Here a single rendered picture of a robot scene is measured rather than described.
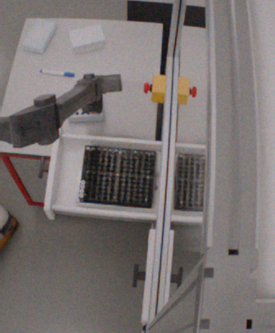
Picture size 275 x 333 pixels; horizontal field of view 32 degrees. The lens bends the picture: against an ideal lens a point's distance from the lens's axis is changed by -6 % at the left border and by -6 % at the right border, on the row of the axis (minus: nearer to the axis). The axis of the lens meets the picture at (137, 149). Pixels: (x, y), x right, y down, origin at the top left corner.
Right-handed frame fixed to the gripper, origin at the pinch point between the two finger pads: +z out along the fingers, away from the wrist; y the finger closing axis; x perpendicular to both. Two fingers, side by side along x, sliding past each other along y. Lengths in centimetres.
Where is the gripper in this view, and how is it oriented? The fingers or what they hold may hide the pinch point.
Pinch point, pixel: (93, 110)
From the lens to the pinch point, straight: 173.5
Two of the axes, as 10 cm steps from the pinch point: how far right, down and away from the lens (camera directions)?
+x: -10.0, 0.2, -0.2
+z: -0.1, 4.0, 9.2
